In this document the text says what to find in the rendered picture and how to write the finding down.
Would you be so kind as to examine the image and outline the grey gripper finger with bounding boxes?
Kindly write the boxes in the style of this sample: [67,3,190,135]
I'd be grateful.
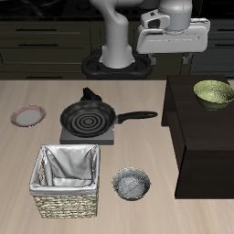
[148,53,157,66]
[182,52,194,66]

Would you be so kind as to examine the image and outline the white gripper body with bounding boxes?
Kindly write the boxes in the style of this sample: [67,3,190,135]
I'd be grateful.
[135,17,211,55]

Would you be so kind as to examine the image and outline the green bowl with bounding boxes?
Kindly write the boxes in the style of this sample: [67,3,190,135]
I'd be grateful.
[193,80,234,112]

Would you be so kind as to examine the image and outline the grey bowl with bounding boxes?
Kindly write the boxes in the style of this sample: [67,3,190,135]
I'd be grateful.
[112,166,152,202]

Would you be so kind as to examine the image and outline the wicker basket with white liner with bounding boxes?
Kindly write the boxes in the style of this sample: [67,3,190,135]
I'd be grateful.
[28,144,101,219]

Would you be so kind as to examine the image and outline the black stove knob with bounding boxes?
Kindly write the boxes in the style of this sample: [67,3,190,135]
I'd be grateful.
[80,87,103,103]

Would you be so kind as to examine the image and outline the dark wooden cabinet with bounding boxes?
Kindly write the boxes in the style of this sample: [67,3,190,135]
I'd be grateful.
[161,74,234,200]

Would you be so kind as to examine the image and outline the black frying pan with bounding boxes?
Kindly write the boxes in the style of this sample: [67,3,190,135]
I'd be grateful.
[59,100,159,139]

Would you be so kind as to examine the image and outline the dark grey stove plate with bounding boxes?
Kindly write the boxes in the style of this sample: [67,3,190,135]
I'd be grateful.
[58,122,116,146]

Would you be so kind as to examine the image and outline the dark kitchen cupboards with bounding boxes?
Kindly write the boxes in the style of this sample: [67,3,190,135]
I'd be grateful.
[0,0,234,81]

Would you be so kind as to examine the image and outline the white plate with red rim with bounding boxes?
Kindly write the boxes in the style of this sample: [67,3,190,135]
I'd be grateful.
[10,104,48,128]

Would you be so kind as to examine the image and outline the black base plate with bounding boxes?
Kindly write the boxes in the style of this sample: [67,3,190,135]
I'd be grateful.
[80,48,154,79]

